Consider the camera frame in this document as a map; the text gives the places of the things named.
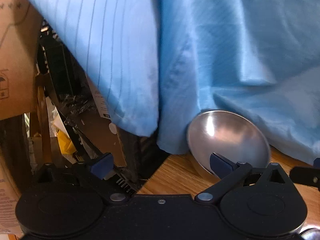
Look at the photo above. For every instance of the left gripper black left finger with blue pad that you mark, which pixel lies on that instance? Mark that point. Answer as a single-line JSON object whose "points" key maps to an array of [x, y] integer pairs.
{"points": [[96, 174]]}

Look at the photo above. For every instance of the light blue cloth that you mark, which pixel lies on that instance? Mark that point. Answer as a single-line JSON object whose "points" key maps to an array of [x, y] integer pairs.
{"points": [[159, 63]]}

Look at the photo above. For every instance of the brown cardboard box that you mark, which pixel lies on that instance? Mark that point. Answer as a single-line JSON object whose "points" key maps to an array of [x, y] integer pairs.
{"points": [[20, 28]]}

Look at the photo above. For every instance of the stainless steel bowl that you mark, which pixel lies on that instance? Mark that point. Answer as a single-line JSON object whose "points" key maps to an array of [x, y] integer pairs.
{"points": [[229, 135]]}

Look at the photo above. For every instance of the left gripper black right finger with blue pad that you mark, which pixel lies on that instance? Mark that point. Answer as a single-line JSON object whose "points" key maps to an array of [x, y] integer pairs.
{"points": [[241, 183]]}

